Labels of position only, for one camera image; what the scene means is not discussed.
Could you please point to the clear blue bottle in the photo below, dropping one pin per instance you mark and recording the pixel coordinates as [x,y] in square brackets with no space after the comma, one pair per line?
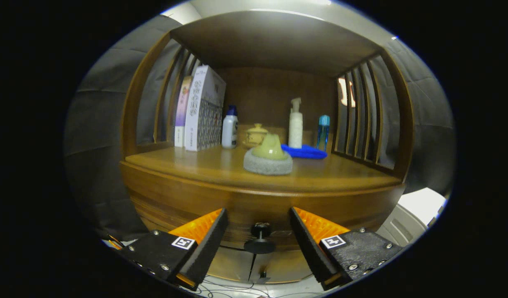
[323,134]

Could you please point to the yellow scrub brush grey pad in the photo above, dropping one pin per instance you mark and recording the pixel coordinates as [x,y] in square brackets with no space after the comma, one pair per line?
[267,161]

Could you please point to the white bottle with blue cap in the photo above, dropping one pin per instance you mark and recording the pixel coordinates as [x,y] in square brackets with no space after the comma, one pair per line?
[229,132]

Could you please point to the black drawer knob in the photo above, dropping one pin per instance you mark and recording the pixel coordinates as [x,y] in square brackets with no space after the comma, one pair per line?
[260,247]

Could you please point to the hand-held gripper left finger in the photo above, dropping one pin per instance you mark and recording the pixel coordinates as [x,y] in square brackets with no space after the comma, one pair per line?
[208,244]

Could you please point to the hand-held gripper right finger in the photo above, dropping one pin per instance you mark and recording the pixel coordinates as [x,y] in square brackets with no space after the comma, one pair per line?
[310,244]

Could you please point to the brown wooden cabinet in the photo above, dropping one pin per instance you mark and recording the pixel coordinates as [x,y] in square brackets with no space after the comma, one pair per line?
[270,41]

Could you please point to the white pump bottle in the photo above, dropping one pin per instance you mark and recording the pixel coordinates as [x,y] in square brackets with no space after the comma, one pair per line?
[295,126]

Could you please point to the wooden cabinet door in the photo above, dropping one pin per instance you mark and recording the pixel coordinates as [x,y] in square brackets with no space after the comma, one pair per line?
[285,265]
[231,265]

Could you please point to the wooden countertop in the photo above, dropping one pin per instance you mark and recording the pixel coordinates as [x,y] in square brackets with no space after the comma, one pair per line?
[204,163]

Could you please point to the yellow lidded teacup with saucer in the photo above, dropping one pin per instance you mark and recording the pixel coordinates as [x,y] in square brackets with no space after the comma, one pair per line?
[253,134]

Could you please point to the blue folded cloth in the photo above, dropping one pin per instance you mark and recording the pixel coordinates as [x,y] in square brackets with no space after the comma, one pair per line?
[310,152]

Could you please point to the white appliance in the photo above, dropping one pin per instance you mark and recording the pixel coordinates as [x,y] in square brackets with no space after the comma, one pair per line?
[419,207]

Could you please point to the brown wooden drawer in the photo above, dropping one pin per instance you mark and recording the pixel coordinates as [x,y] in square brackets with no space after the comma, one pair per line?
[245,207]

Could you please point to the white patterned book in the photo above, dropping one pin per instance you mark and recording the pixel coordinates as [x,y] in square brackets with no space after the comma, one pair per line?
[196,116]

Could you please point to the purple book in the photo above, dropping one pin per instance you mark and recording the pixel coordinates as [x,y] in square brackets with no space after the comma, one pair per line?
[181,111]

